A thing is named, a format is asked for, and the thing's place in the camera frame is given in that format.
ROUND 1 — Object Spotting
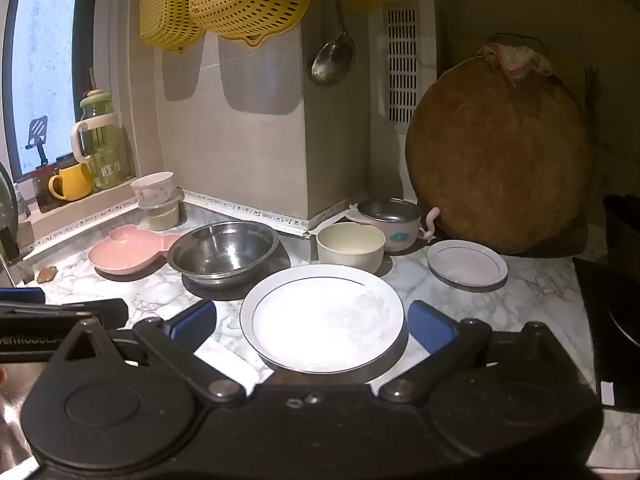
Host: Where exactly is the pink bear-shaped plate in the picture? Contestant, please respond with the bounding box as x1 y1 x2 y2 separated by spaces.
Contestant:
87 225 183 276

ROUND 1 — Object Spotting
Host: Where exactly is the large white plate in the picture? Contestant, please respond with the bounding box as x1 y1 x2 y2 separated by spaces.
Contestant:
239 263 406 375

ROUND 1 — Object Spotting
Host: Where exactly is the small white plate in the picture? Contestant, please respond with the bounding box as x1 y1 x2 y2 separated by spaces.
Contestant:
426 239 509 288

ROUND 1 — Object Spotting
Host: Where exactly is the steel sink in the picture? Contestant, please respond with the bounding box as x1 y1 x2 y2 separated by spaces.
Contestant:
0 360 36 466

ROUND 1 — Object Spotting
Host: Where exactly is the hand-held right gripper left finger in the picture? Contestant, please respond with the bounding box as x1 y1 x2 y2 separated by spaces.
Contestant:
50 299 247 407

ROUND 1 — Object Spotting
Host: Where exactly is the pink steel-lined bowl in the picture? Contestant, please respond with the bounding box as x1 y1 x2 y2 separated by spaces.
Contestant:
356 197 442 255

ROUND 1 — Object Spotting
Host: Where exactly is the yellow plastic colander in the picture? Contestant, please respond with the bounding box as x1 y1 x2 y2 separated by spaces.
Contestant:
187 0 315 50
138 0 207 53

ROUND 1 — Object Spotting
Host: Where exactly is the black pot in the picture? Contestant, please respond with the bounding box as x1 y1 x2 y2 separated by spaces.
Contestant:
602 192 640 281

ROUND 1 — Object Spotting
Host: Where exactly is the large steel bowl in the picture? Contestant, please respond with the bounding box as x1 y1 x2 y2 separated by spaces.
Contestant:
166 221 281 288

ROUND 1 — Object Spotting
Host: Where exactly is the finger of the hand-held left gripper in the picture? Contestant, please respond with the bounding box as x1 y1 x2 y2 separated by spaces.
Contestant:
0 287 47 306
0 298 129 332

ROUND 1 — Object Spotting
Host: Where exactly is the window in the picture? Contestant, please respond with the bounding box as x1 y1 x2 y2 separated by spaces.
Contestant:
0 0 101 183

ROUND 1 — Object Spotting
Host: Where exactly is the crumpled cloth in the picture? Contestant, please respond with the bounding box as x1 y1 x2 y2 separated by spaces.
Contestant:
480 42 556 86

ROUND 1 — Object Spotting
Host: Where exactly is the white patterned sealing tape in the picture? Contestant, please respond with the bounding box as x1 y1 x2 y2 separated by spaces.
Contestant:
17 187 371 256

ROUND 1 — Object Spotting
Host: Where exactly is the clear plastic container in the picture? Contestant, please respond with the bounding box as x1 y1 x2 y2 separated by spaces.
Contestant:
137 187 185 232

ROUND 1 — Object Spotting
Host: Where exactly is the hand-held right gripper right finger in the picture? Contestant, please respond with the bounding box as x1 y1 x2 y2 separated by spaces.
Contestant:
378 301 581 405

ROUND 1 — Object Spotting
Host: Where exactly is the yellow mug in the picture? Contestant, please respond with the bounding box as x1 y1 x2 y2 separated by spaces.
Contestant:
47 162 93 202

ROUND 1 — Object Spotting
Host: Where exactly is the white vent grille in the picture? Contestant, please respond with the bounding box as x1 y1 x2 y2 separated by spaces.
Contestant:
383 0 422 126

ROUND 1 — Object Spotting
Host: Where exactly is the round wooden cutting board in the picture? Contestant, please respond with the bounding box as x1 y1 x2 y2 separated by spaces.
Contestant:
405 52 593 256

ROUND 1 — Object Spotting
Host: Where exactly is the green glass pitcher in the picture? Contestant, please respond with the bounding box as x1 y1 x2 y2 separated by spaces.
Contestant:
70 87 132 192

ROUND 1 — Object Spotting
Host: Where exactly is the steel ladle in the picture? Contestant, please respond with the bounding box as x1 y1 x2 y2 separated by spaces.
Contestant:
310 0 357 87

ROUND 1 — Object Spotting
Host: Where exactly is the cream bowl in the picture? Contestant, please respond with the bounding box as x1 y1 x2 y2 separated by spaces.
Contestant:
315 221 387 275

